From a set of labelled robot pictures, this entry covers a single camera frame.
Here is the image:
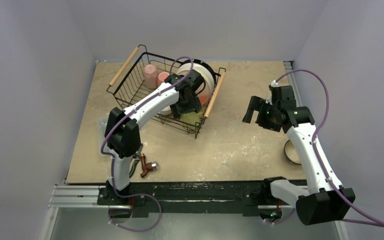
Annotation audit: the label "pink rimmed large plate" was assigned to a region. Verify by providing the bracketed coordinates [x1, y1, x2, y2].
[195, 79, 215, 106]

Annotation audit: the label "green mug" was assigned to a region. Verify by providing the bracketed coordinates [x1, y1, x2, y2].
[180, 111, 202, 126]

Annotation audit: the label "white enamel mug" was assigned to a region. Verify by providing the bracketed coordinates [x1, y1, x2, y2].
[159, 106, 172, 116]

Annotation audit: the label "dark ceramic bowl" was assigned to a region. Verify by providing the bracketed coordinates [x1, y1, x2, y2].
[283, 140, 301, 165]

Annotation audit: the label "red rimmed plate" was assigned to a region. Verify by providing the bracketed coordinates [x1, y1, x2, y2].
[179, 58, 217, 85]

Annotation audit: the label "black wire dish rack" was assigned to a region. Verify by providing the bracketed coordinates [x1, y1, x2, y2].
[106, 44, 228, 139]

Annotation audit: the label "light pink mug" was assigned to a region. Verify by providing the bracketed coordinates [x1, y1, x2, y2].
[143, 64, 159, 89]

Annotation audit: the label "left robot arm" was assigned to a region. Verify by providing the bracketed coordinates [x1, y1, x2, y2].
[100, 70, 205, 205]

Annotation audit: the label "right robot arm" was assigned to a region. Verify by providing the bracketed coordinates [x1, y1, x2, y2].
[242, 86, 356, 226]

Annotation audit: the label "black pliers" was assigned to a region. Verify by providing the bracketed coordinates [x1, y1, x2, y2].
[129, 156, 141, 178]

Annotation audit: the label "clear plastic screw box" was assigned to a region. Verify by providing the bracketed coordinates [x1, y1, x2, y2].
[96, 114, 109, 156]

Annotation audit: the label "brown handled tool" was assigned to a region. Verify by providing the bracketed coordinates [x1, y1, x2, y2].
[139, 153, 159, 178]

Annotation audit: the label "black base frame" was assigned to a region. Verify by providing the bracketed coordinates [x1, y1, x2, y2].
[47, 180, 340, 220]

